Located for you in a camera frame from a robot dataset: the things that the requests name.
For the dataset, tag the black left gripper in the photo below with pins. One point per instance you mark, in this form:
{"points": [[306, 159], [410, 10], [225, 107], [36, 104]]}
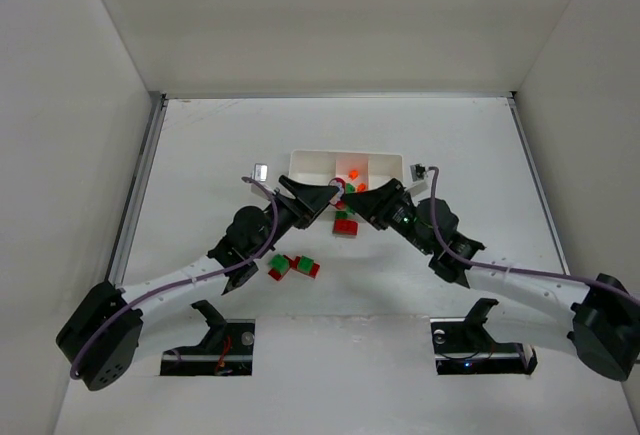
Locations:
{"points": [[291, 203]]}

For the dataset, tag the red lego brick middle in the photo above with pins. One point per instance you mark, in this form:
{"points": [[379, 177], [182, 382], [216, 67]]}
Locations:
{"points": [[313, 273]]}

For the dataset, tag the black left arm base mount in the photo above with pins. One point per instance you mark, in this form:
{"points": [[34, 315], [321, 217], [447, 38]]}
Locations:
{"points": [[224, 350]]}

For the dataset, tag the green lego brick middle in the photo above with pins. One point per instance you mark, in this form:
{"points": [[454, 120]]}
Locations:
{"points": [[305, 265]]}

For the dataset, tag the white three-compartment plastic container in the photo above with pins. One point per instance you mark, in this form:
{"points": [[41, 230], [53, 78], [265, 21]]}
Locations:
{"points": [[318, 167]]}

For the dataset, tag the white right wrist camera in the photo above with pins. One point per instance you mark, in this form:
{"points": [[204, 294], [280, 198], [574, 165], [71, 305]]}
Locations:
{"points": [[418, 172]]}

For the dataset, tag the green lego brick left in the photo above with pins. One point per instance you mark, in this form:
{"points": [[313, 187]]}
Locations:
{"points": [[280, 264]]}

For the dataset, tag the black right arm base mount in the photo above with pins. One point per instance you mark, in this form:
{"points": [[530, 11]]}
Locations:
{"points": [[463, 347]]}

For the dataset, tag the aluminium left table rail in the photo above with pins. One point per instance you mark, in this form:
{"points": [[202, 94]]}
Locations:
{"points": [[118, 261]]}

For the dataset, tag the aluminium right table rail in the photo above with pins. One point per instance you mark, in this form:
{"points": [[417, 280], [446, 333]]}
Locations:
{"points": [[512, 102]]}

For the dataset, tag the red lego brick left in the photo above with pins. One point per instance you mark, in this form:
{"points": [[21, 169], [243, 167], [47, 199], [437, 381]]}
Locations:
{"points": [[278, 277]]}

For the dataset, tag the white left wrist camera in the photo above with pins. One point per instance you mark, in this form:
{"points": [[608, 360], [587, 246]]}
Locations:
{"points": [[260, 172]]}

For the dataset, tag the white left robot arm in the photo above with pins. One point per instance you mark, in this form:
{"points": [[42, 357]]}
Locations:
{"points": [[103, 334]]}

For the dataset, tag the aluminium table rail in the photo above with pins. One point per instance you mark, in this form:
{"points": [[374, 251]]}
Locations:
{"points": [[118, 261], [512, 102]]}

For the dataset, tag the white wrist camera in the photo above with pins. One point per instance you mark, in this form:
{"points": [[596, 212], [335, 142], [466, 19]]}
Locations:
{"points": [[418, 172], [260, 172]]}

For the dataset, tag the red curved lego brick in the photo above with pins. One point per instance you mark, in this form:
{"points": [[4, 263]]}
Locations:
{"points": [[345, 227]]}

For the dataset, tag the red lego with flower sticker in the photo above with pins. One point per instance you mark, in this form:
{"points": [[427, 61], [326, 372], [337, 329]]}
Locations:
{"points": [[340, 185]]}

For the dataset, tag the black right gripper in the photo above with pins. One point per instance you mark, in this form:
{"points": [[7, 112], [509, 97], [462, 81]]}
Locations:
{"points": [[390, 205]]}

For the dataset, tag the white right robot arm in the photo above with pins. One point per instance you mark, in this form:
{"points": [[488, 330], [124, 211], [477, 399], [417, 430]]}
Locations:
{"points": [[595, 320]]}

